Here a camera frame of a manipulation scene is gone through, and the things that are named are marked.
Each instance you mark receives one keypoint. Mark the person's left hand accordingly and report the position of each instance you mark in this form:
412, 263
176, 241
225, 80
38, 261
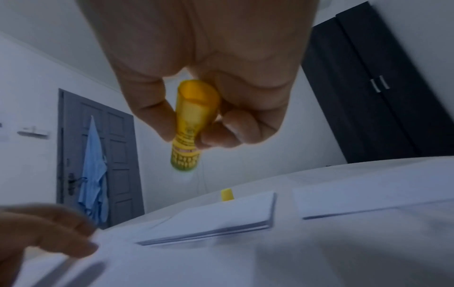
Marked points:
39, 235

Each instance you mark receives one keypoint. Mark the person's right hand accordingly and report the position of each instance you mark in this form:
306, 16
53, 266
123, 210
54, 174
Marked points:
206, 45

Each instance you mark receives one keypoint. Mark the yellow glue stick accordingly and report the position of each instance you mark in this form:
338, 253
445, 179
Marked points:
193, 123

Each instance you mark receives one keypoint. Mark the white paper stack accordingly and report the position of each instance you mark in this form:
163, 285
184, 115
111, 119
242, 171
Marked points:
376, 193
120, 232

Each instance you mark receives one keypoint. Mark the yellow glue stick cap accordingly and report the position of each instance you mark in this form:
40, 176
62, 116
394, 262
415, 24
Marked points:
227, 194

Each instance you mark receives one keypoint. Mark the single white paper sheet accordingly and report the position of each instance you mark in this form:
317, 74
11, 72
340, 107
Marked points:
248, 258
213, 221

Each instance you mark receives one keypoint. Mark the blue hanging cloth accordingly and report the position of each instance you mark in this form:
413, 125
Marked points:
92, 174

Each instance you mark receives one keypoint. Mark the grey door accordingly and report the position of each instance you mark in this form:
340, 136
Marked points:
120, 162

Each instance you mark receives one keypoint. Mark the black wardrobe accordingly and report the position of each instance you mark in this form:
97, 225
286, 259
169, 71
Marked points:
376, 89

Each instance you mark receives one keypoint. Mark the white wall switch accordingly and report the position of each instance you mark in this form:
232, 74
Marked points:
33, 132

